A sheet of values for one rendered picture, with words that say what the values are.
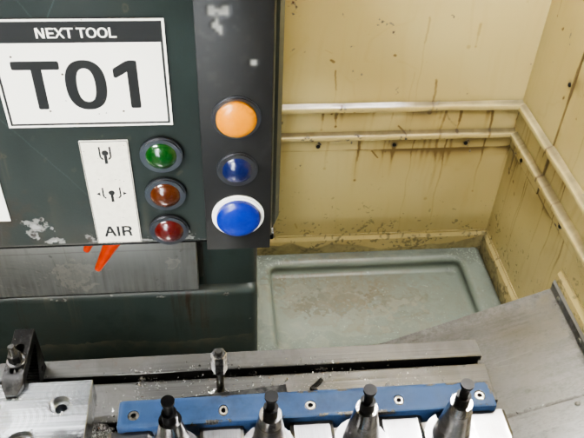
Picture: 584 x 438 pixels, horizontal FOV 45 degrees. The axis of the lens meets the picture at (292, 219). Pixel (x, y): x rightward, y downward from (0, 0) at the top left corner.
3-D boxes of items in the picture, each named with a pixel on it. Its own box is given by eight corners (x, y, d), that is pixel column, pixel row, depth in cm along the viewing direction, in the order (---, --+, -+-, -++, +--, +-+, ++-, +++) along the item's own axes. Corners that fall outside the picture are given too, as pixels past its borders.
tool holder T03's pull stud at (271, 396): (276, 406, 79) (277, 388, 77) (279, 419, 78) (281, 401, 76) (262, 408, 79) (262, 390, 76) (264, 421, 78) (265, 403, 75)
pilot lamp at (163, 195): (182, 209, 47) (181, 183, 46) (149, 210, 47) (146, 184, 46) (182, 203, 48) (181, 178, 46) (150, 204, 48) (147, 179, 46)
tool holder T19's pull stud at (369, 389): (373, 401, 80) (376, 382, 78) (375, 414, 79) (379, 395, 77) (358, 401, 80) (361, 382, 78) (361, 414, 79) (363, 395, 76)
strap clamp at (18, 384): (33, 428, 120) (14, 375, 110) (13, 430, 120) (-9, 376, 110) (46, 366, 130) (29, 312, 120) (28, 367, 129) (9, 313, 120)
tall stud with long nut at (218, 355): (228, 402, 125) (227, 356, 117) (213, 403, 125) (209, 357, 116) (228, 389, 127) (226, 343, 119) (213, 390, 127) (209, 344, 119)
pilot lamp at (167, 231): (186, 244, 50) (183, 221, 48) (154, 245, 49) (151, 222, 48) (186, 238, 50) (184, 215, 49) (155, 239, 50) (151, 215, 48)
